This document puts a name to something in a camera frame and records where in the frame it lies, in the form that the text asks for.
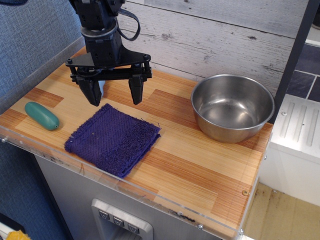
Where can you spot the silver button panel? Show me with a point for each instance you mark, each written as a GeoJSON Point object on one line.
{"type": "Point", "coordinates": [115, 224]}

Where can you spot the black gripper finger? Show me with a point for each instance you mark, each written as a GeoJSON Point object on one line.
{"type": "Point", "coordinates": [136, 88]}
{"type": "Point", "coordinates": [90, 89]}

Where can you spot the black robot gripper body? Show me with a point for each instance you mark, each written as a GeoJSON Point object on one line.
{"type": "Point", "coordinates": [107, 59]}

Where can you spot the blue handled grey scoop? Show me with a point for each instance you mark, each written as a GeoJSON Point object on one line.
{"type": "Point", "coordinates": [101, 87]}

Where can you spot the clear acrylic table guard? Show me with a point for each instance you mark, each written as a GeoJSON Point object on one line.
{"type": "Point", "coordinates": [201, 182]}

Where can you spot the stainless steel bowl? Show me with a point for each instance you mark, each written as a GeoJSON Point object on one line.
{"type": "Point", "coordinates": [231, 108]}

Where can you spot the white cabinet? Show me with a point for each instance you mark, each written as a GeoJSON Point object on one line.
{"type": "Point", "coordinates": [292, 157]}

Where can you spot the green oval soap toy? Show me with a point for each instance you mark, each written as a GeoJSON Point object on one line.
{"type": "Point", "coordinates": [42, 115]}

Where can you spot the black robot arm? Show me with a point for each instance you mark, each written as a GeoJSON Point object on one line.
{"type": "Point", "coordinates": [98, 18]}

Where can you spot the yellow object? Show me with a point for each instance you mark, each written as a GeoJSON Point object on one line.
{"type": "Point", "coordinates": [17, 235]}

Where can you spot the blue cloth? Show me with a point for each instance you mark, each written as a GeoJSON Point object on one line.
{"type": "Point", "coordinates": [113, 141]}

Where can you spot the dark metal post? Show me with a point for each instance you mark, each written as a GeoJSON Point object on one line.
{"type": "Point", "coordinates": [303, 30]}

